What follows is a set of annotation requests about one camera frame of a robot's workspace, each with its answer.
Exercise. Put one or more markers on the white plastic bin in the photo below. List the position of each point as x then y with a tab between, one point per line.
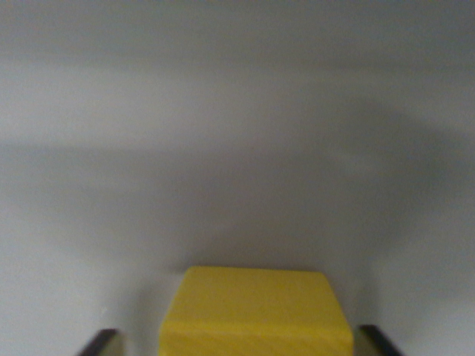
237	148

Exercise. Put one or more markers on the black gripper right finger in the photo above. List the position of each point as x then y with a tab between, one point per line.
371	341

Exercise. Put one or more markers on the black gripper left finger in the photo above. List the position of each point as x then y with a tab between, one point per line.
104	343

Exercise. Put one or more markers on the yellow wooden cube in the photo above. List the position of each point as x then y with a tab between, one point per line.
256	315

